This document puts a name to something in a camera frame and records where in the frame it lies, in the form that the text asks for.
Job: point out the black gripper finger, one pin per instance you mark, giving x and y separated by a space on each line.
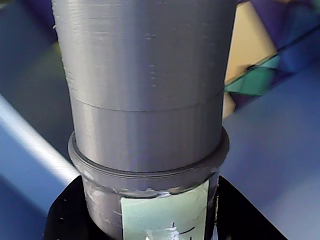
67 215
235 220

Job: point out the gray salt shaker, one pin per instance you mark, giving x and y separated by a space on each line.
145 75

